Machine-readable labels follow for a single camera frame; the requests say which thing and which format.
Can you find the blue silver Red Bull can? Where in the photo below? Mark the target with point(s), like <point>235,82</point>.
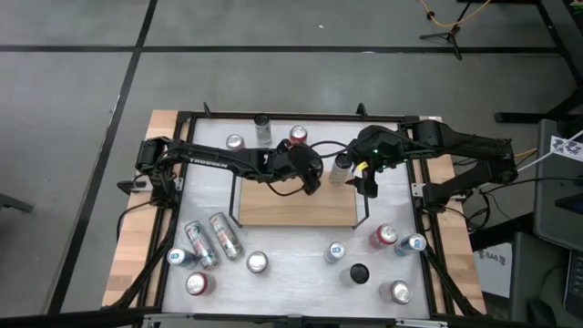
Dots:
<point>414,241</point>
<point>336,250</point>
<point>177,257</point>

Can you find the tall silver can teal palm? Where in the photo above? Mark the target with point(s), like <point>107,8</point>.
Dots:
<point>200,243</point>

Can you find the black stand foot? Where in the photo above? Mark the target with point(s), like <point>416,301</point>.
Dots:
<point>13,202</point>

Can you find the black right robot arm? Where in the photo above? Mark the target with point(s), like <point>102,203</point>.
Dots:
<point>469,143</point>

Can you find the black tripod stand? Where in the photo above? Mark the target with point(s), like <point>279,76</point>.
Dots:
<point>451,38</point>

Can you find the silver Diet Coke can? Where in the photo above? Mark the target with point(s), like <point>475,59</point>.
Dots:
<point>235,142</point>
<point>400,291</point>
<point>257,262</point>

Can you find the yellow tag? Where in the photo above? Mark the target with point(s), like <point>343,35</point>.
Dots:
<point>363,167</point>

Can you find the black desk frame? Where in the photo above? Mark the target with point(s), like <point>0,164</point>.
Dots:
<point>558,36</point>

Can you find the grey desk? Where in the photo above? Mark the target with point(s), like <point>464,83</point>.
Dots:
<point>555,205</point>

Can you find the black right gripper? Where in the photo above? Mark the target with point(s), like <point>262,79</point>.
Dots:
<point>378,146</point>

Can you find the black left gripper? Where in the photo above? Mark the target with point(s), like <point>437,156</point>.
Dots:
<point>303,164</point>

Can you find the grey cabinet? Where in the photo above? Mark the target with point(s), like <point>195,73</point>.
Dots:
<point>537,273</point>

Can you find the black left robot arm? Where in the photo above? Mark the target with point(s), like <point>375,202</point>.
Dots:
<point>205,159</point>

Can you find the red Fanta can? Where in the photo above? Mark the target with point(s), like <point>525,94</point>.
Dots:
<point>197,283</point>
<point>298,134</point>
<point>386,234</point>

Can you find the black aluminium table frame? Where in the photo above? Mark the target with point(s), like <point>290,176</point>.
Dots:
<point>296,115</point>

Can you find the printed white paper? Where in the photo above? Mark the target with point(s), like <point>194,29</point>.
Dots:
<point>567,148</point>

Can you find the tall silver can red print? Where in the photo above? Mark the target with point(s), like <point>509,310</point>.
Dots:
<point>225,236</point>

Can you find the wooden board tray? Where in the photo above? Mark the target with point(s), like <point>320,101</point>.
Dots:
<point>296,209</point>

